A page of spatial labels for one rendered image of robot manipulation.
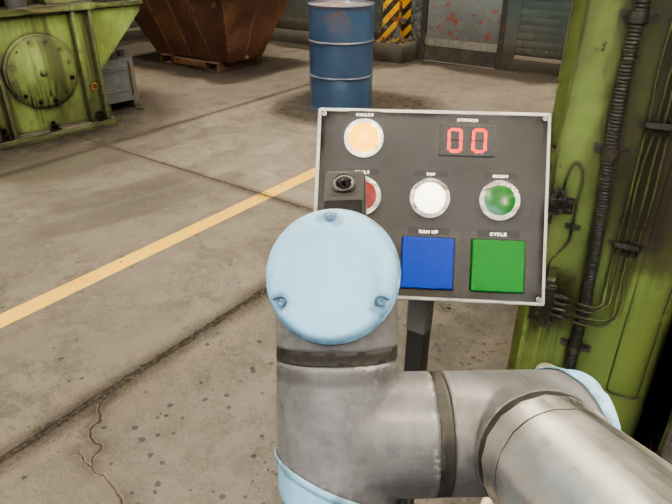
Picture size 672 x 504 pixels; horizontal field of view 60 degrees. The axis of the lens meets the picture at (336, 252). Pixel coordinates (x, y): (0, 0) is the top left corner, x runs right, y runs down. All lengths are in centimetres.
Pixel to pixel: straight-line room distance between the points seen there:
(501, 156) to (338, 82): 445
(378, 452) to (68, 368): 209
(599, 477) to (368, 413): 16
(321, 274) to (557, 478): 18
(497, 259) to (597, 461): 58
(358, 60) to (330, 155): 442
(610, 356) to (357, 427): 91
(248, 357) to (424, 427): 191
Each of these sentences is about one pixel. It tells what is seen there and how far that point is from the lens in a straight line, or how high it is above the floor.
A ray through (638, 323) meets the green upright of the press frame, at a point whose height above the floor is 79.
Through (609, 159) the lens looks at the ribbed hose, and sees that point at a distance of 108.
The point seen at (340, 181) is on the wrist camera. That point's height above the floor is 120.
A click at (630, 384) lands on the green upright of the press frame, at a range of 131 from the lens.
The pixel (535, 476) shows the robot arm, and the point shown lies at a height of 118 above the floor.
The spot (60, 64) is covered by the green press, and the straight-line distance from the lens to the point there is 511.
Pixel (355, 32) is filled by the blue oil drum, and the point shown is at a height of 68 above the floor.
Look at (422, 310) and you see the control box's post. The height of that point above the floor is 85.
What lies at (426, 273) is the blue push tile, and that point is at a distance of 86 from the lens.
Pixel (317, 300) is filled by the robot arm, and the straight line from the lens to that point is 39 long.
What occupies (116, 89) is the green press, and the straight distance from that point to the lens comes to 575.
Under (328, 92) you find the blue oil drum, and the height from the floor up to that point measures 19.
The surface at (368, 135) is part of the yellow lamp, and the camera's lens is 88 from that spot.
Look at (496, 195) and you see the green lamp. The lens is 88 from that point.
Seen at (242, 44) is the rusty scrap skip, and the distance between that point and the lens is 715.
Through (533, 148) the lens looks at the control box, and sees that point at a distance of 91.
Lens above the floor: 143
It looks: 29 degrees down
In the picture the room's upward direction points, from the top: straight up
